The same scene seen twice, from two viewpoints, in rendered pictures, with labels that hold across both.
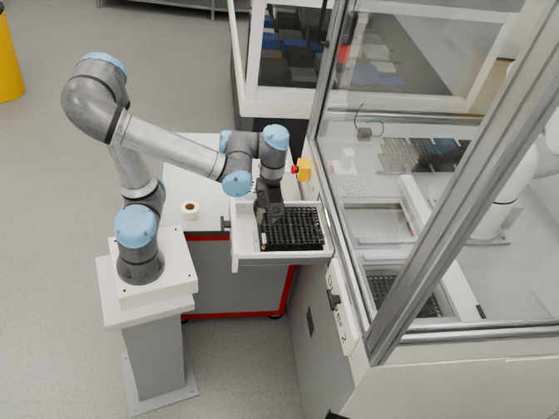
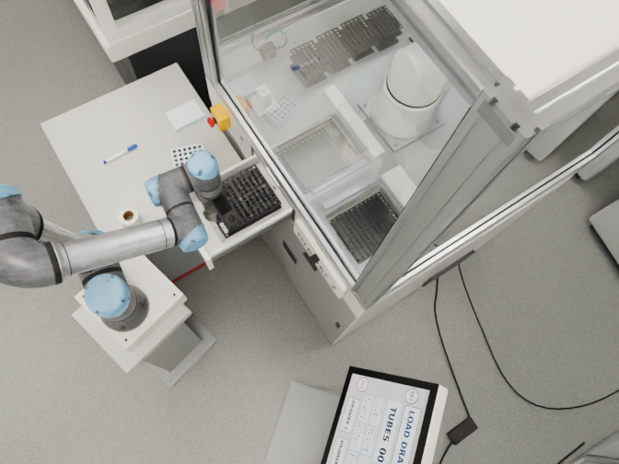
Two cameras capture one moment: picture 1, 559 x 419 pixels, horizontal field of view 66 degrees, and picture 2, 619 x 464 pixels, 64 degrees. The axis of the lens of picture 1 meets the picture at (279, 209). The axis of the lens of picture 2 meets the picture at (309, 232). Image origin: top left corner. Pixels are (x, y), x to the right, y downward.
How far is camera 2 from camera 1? 58 cm
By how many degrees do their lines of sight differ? 29
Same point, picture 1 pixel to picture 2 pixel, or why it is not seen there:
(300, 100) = (172, 15)
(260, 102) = (128, 39)
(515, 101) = (437, 203)
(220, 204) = not seen: hidden behind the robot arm
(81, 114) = (19, 281)
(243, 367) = (241, 297)
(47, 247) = not seen: outside the picture
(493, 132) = (425, 214)
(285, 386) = (286, 295)
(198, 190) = (122, 187)
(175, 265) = (156, 291)
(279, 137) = (208, 169)
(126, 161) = not seen: hidden behind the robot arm
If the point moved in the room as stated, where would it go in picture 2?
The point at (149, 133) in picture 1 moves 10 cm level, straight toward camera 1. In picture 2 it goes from (92, 254) to (118, 288)
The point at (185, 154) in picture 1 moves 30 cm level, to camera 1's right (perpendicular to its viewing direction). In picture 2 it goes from (135, 249) to (260, 214)
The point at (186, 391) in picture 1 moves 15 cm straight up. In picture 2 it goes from (205, 343) to (201, 340)
